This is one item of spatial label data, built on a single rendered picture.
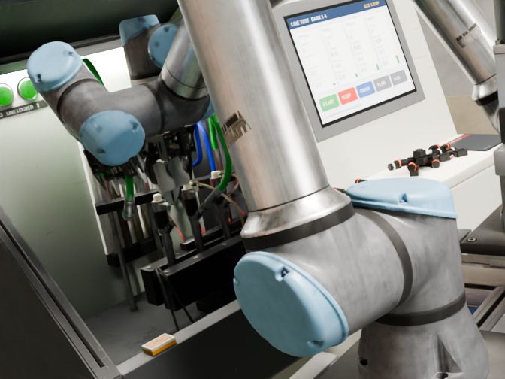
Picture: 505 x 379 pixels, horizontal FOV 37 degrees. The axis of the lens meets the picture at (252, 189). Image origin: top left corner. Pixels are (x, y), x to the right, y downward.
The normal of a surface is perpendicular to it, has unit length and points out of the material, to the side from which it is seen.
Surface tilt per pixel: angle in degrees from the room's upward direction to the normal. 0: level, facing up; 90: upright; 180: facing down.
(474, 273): 90
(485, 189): 90
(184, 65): 107
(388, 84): 76
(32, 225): 90
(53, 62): 45
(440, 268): 96
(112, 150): 126
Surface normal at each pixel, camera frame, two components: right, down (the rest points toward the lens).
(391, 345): -0.59, 0.01
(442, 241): 0.59, 0.07
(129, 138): 0.62, 0.62
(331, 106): 0.62, -0.16
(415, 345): -0.22, -0.01
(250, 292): -0.71, 0.43
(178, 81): -0.50, 0.58
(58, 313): 0.32, -0.65
